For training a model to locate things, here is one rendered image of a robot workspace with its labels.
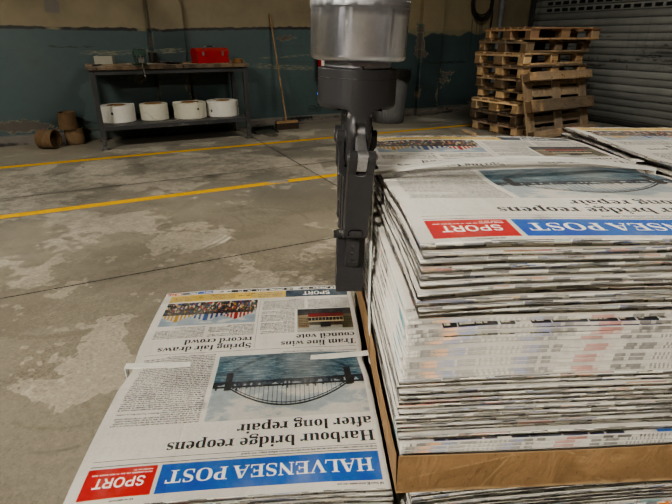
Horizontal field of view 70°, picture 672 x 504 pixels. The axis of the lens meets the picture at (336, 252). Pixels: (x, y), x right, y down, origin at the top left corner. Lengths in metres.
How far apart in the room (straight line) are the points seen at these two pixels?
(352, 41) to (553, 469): 0.39
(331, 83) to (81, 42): 6.49
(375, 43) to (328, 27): 0.04
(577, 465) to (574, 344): 0.12
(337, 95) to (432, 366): 0.25
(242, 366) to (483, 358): 0.31
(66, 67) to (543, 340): 6.72
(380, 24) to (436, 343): 0.26
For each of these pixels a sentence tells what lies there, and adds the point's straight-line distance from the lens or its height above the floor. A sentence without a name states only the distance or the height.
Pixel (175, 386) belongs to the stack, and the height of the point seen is 0.83.
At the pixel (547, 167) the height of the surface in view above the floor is 1.06.
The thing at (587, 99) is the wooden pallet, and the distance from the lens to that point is 7.38.
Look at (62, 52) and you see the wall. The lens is 6.90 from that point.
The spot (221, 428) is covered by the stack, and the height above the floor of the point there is 0.83.
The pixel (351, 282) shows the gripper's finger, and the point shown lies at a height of 0.93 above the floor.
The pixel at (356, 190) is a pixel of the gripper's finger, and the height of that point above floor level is 1.05.
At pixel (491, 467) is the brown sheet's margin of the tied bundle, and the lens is 0.45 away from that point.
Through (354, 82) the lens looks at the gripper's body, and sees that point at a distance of 0.45.
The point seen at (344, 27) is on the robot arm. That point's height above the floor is 1.19.
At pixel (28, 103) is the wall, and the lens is 6.97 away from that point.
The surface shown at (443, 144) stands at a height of 1.06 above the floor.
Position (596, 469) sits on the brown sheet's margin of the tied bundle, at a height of 0.85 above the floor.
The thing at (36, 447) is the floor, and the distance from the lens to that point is 1.89.
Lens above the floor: 1.18
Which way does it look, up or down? 24 degrees down
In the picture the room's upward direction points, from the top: straight up
